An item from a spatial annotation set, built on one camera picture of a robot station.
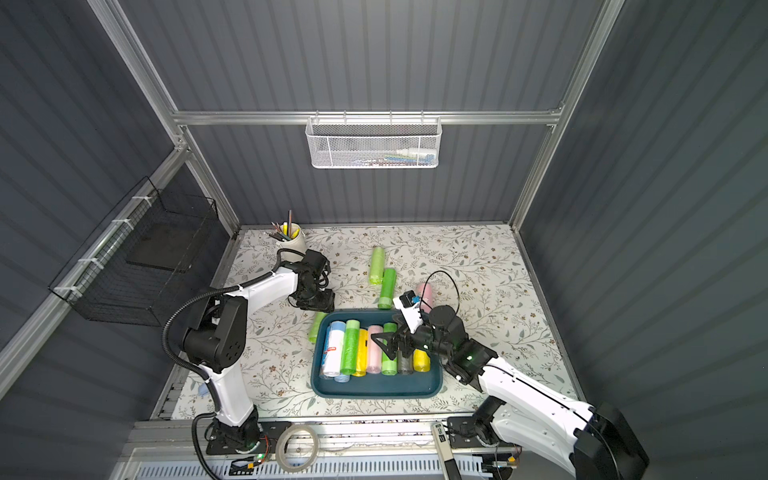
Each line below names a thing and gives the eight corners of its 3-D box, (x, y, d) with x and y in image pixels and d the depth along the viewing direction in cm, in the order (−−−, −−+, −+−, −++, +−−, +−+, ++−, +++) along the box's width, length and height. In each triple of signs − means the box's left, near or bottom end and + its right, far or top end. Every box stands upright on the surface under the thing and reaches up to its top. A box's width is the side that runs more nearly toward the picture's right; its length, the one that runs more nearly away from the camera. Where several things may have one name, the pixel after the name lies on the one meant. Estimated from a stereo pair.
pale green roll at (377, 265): (369, 285, 105) (369, 279, 102) (371, 252, 115) (371, 246, 112) (384, 285, 105) (383, 279, 102) (384, 252, 115) (384, 246, 112)
